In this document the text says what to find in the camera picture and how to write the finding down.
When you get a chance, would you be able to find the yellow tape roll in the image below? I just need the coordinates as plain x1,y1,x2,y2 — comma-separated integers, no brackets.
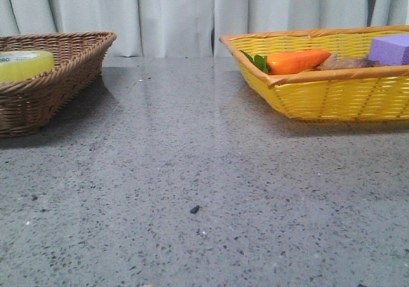
1,50,54,82

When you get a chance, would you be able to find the small black debris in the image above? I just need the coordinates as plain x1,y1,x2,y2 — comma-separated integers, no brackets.
190,205,200,214

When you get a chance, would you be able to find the orange toy carrot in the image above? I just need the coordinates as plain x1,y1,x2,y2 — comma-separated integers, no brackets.
241,49,332,75

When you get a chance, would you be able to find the white curtain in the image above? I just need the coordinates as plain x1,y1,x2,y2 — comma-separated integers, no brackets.
1,0,408,58

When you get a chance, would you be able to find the brown crumpled object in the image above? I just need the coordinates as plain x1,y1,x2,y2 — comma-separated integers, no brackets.
314,54,383,71

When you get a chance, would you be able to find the yellow wicker basket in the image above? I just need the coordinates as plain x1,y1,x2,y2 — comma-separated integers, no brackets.
220,25,408,122

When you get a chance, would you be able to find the brown wicker basket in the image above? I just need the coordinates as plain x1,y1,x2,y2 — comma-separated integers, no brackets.
1,31,117,137

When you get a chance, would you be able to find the purple foam block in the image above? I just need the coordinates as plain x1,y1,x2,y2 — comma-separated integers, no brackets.
369,34,408,66

